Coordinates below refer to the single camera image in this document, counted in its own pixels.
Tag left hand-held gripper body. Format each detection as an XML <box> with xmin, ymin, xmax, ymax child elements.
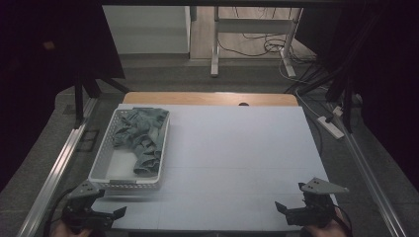
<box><xmin>60</xmin><ymin>179</ymin><xmax>116</xmax><ymax>233</ymax></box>

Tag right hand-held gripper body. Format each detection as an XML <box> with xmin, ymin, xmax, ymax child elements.
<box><xmin>284</xmin><ymin>177</ymin><xmax>350</xmax><ymax>229</ymax></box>

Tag white perforated plastic basket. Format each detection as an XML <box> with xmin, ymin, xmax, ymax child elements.
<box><xmin>88</xmin><ymin>108</ymin><xmax>171</xmax><ymax>192</ymax></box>

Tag blue denim garment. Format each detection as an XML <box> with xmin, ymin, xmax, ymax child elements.
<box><xmin>112</xmin><ymin>107</ymin><xmax>170</xmax><ymax>176</ymax></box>

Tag person's left hand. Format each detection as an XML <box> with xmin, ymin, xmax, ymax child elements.
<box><xmin>51</xmin><ymin>219</ymin><xmax>95</xmax><ymax>237</ymax></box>

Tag person's right hand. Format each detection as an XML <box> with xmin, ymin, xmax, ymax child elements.
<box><xmin>300</xmin><ymin>210</ymin><xmax>350</xmax><ymax>237</ymax></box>

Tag white power strip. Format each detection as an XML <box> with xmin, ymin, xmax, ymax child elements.
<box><xmin>316</xmin><ymin>116</ymin><xmax>346</xmax><ymax>140</ymax></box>

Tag black metal stand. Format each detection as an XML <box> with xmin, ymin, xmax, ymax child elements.
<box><xmin>325</xmin><ymin>75</ymin><xmax>355</xmax><ymax>134</ymax></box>
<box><xmin>73</xmin><ymin>70</ymin><xmax>131</xmax><ymax>129</ymax></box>

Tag wooden table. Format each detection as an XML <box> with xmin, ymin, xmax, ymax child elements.
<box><xmin>122</xmin><ymin>91</ymin><xmax>299</xmax><ymax>107</ymax></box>

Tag white cabinet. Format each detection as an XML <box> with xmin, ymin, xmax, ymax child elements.
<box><xmin>102</xmin><ymin>5</ymin><xmax>192</xmax><ymax>55</ymax></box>

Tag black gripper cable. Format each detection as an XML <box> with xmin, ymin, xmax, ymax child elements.
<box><xmin>42</xmin><ymin>187</ymin><xmax>78</xmax><ymax>237</ymax></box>
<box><xmin>332</xmin><ymin>203</ymin><xmax>354</xmax><ymax>237</ymax></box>

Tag aluminium rail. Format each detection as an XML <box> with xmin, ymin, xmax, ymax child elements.
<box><xmin>325</xmin><ymin>102</ymin><xmax>409</xmax><ymax>237</ymax></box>
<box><xmin>16</xmin><ymin>97</ymin><xmax>100</xmax><ymax>237</ymax></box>

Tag white floor cable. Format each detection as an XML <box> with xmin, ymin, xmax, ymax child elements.
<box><xmin>278</xmin><ymin>58</ymin><xmax>330</xmax><ymax>119</ymax></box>

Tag black floor cables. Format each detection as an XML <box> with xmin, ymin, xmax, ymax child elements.
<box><xmin>216</xmin><ymin>33</ymin><xmax>317</xmax><ymax>65</ymax></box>

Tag white desk frame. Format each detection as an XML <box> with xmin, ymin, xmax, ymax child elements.
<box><xmin>210</xmin><ymin>6</ymin><xmax>302</xmax><ymax>78</ymax></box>

